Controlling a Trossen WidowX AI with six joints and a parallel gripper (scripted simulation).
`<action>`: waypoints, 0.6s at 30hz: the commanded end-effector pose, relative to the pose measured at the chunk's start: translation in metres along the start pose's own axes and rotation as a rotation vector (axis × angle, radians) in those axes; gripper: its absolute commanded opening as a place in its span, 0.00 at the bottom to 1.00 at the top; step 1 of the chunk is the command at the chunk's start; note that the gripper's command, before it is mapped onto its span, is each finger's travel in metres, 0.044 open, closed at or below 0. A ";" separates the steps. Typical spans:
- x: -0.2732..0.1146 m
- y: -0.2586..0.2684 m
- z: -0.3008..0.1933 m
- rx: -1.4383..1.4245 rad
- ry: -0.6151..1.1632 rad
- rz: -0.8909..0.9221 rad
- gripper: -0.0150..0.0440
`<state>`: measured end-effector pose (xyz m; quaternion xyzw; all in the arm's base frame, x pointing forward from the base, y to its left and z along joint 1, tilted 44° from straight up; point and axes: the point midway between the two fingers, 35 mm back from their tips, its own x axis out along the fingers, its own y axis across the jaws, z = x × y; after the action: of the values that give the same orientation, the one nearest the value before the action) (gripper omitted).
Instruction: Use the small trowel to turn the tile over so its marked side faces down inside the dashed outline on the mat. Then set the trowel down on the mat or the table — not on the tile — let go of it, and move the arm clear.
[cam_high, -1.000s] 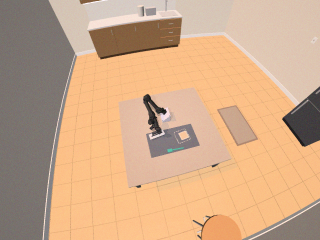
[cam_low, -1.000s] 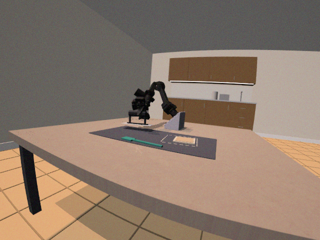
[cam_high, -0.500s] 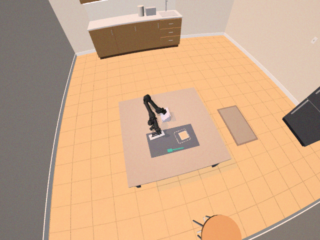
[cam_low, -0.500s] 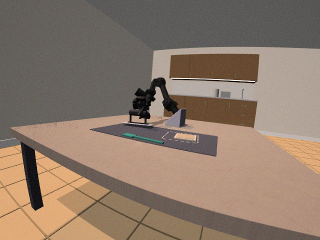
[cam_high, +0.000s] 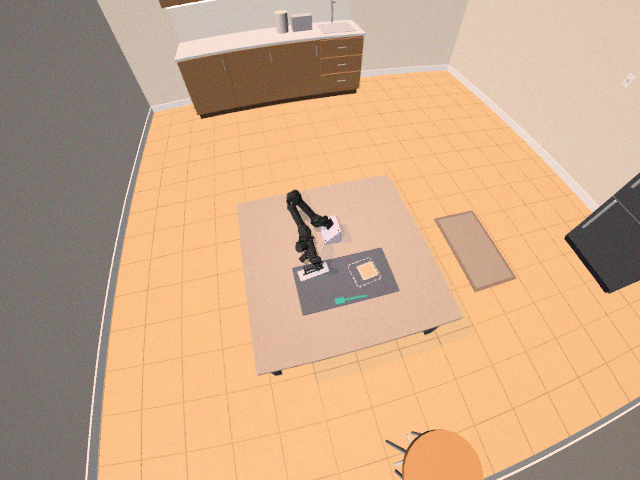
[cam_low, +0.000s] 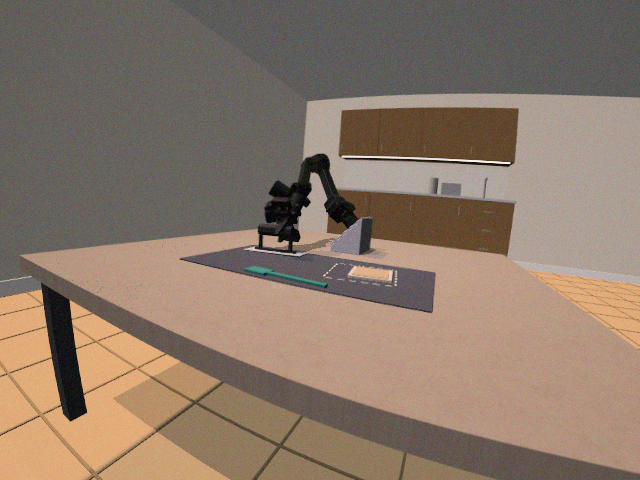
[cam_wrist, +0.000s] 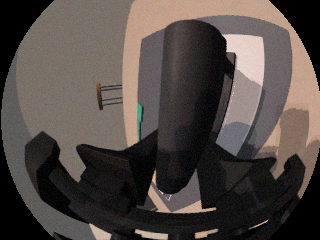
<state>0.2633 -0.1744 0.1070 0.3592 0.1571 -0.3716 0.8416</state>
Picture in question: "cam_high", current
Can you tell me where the beige tile with dark rectangle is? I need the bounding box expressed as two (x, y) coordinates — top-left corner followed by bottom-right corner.
(357, 262), (378, 281)

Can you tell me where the green small trowel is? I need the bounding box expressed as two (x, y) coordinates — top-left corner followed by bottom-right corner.
(335, 294), (367, 305)

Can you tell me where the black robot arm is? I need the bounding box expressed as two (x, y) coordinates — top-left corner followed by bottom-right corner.
(286, 189), (334, 263)

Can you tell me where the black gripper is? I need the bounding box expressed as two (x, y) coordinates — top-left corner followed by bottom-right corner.
(306, 246), (321, 271)

